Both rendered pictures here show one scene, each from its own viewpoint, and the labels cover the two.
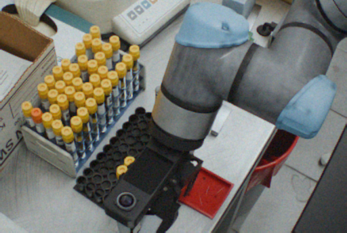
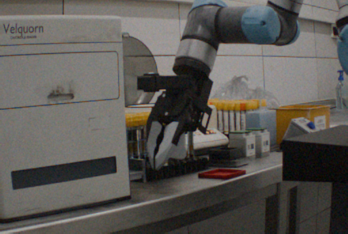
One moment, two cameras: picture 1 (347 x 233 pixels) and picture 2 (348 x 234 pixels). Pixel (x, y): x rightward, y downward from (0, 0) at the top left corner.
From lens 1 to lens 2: 1.07 m
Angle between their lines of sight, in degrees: 55
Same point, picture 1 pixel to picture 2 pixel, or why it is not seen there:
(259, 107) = (230, 20)
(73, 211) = not seen: hidden behind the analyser
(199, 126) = (200, 49)
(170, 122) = (183, 49)
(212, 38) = (204, 1)
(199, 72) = (198, 17)
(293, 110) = (248, 12)
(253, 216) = not seen: outside the picture
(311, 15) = not seen: hidden behind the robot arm
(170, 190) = (183, 94)
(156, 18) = (198, 140)
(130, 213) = (152, 75)
